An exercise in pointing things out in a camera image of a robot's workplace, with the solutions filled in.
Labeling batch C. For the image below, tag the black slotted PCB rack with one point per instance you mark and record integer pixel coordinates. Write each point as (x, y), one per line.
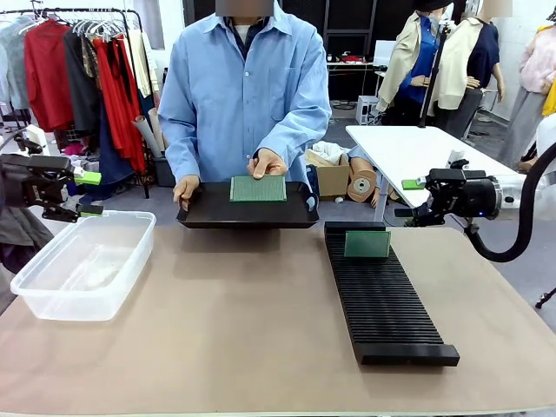
(386, 304)

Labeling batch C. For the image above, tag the dark grey plastic bin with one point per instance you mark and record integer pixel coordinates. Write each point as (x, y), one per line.
(164, 171)

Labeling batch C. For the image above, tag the white cube shelf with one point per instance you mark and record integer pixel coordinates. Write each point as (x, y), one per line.
(365, 108)

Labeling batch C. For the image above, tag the person's left forearm blue sleeve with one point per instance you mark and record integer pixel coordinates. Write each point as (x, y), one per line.
(295, 134)

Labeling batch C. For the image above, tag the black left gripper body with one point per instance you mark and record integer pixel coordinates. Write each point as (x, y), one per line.
(17, 182)

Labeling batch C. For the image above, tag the grey cloth on wall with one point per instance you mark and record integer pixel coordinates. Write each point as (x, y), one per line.
(154, 21)

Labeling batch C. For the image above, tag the person's left hand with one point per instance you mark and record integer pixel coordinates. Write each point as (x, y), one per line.
(267, 161)

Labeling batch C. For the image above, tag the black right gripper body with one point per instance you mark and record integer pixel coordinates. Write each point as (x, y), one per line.
(467, 195)

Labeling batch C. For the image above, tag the white board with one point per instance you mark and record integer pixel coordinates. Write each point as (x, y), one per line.
(384, 52)

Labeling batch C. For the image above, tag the tan headless mannequin torso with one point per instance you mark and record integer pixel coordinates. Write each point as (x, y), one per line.
(362, 184)

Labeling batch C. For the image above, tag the person's right hand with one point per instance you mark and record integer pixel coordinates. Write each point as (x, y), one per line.
(187, 187)

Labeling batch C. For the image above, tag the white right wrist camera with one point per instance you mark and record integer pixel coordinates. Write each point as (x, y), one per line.
(457, 156)

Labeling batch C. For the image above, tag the black tripod leg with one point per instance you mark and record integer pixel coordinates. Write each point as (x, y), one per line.
(545, 299)

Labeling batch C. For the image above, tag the brown paper roll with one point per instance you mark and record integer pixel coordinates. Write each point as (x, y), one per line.
(145, 134)
(157, 126)

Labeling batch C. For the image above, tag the red hanging jacket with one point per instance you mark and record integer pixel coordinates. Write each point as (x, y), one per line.
(48, 74)

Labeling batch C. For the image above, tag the mannequin in beige jacket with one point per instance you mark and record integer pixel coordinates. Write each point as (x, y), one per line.
(404, 65)

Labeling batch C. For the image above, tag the mannequin in pink top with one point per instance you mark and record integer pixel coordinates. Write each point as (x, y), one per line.
(538, 65)

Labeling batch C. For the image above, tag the cream hanging garment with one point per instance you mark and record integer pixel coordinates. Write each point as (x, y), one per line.
(141, 65)

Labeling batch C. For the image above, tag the mannequin in cream navy top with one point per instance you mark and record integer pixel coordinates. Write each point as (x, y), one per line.
(460, 65)

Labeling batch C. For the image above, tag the white folding table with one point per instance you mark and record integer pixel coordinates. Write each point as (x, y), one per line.
(412, 147)

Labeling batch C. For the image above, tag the light grey hanging garment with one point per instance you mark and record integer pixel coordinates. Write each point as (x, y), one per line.
(13, 61)

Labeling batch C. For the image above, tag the person in blue shirt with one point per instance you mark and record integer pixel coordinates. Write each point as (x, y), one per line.
(243, 87)

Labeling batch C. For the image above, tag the blue denim hanging garment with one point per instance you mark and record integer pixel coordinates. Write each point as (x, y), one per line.
(110, 160)

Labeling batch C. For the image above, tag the black plastic tray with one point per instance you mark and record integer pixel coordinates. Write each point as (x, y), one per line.
(208, 213)

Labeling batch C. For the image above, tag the green-tipped left gripper finger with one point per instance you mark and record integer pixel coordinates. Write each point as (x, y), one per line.
(91, 210)
(89, 178)

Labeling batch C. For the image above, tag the black metal clothes rack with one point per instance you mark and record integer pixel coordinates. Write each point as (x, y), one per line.
(140, 35)

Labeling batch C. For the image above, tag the green-tipped right gripper finger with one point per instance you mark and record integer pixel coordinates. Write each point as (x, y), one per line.
(412, 184)
(417, 213)

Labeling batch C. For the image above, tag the dark grey fabric heap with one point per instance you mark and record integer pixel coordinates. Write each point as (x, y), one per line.
(17, 234)

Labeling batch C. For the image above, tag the charcoal hanging garment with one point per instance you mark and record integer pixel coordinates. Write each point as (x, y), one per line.
(80, 100)

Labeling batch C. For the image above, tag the person's right forearm blue sleeve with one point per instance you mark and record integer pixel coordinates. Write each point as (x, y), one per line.
(184, 160)

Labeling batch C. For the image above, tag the clear plastic storage box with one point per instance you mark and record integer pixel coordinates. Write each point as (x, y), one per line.
(130, 243)

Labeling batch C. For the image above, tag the black tripod pole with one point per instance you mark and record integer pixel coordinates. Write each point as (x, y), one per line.
(435, 74)

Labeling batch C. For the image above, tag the green perforated PCB board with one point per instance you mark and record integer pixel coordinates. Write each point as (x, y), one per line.
(258, 191)
(367, 244)

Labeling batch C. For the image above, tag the yellow garment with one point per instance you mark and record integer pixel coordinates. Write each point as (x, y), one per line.
(551, 102)

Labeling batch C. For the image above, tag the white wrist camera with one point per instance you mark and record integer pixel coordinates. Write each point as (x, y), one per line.
(35, 135)
(457, 156)

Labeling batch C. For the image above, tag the long red hanging dress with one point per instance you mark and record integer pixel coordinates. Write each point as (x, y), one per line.
(115, 108)

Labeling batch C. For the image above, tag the cardboard box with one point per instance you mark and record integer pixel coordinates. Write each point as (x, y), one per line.
(332, 180)

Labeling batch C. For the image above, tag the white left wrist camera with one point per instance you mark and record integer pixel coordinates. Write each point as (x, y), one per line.
(35, 135)

